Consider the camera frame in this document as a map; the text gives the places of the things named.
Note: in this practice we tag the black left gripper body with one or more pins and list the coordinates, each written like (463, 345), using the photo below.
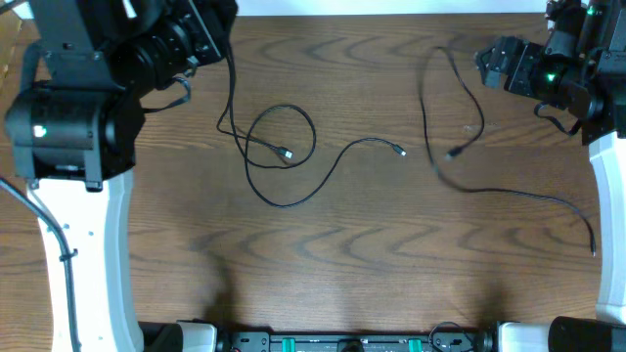
(208, 31)

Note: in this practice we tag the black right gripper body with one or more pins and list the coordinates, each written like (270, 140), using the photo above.
(533, 74)

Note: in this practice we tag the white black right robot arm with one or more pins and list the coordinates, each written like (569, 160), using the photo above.
(581, 69)

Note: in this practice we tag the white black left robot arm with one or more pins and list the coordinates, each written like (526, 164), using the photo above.
(73, 128)

